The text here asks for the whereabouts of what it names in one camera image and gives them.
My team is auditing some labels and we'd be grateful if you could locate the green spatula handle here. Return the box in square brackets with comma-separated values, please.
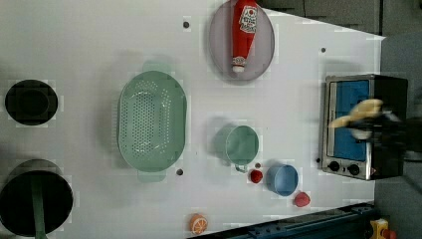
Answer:
[31, 176, 48, 239]

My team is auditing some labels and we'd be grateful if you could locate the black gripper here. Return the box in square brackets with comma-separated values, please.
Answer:
[347, 112, 422, 156]

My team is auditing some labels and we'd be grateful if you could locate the red toy strawberry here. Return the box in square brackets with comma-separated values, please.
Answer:
[294, 192, 311, 207]

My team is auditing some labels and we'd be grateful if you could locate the green oval colander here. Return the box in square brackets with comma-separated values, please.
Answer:
[116, 61, 187, 183]

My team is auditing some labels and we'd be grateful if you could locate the peeled toy banana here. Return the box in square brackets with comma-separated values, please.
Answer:
[328, 99, 383, 140]

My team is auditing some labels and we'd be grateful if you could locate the large black pot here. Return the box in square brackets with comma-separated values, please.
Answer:
[1, 159, 74, 238]

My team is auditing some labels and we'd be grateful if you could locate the blue metal frame rail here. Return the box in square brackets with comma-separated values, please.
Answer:
[189, 203, 380, 239]

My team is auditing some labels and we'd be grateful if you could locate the orange slice toy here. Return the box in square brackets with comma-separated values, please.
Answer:
[189, 214, 208, 235]

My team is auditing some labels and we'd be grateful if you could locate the small red toy fruit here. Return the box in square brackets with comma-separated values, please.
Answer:
[250, 169, 263, 183]

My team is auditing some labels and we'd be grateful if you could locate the black silver toaster oven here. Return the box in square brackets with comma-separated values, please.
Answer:
[321, 75, 408, 180]

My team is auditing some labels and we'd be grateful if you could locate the yellow red emergency button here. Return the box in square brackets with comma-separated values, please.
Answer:
[370, 218, 397, 239]

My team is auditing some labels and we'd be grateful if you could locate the grey round plate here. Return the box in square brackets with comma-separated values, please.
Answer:
[208, 0, 275, 81]

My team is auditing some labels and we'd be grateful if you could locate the blue cup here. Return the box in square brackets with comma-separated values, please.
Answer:
[266, 164, 299, 196]

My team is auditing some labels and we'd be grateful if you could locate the red ketchup bottle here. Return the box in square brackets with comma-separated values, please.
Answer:
[232, 0, 258, 73]

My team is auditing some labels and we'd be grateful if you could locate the green mug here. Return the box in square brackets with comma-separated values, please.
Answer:
[213, 123, 260, 173]

